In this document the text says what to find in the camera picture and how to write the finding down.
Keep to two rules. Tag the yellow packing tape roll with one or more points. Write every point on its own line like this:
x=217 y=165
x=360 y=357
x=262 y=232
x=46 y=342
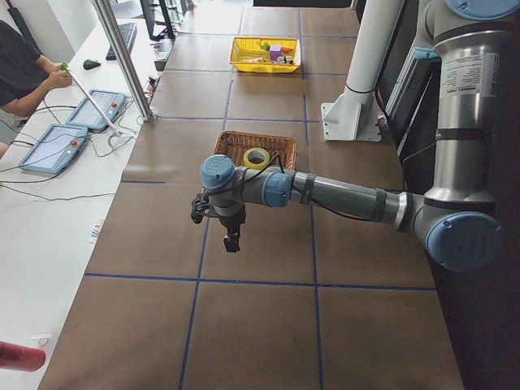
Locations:
x=256 y=158

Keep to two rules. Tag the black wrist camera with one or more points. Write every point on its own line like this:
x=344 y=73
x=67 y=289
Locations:
x=200 y=208

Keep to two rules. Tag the thin metal rod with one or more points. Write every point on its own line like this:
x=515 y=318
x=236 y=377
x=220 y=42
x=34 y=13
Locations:
x=115 y=131

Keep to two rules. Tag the red cylinder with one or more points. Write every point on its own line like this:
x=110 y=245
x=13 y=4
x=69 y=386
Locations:
x=17 y=357

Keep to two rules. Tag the black computer mouse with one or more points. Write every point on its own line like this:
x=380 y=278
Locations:
x=90 y=64

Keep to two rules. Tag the blue teach pendant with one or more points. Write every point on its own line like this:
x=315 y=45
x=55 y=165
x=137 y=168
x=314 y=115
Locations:
x=56 y=149
x=86 y=115

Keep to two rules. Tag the brown wicker basket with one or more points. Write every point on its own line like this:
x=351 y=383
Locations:
x=234 y=144

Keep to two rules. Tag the yellow plastic woven basket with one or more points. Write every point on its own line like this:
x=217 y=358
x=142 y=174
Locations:
x=249 y=48

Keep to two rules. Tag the aluminium frame post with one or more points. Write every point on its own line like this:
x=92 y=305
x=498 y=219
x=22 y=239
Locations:
x=111 y=28

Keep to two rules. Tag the purple foam cube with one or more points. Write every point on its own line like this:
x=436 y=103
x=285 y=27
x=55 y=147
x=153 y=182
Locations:
x=276 y=52

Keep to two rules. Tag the toy croissant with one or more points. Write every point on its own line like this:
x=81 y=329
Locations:
x=255 y=60

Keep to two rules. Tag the toy carrot with green leaves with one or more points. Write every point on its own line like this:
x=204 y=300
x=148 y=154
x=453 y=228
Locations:
x=265 y=46

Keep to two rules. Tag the black computer monitor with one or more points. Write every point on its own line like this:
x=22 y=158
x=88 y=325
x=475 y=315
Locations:
x=157 y=19

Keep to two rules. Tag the lower blue teach pendant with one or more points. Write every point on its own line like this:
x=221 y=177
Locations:
x=56 y=149

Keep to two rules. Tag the seated person in black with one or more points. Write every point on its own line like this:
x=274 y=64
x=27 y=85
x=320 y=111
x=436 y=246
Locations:
x=26 y=74

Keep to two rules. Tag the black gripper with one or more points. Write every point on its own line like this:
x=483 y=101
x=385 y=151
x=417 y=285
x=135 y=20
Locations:
x=231 y=222

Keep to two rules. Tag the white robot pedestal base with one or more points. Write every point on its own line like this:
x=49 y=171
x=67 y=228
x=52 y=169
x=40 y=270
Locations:
x=353 y=115

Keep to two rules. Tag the upper blue teach pendant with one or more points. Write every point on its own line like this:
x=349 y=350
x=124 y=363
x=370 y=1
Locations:
x=86 y=115

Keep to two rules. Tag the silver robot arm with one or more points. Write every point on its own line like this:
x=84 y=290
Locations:
x=452 y=220

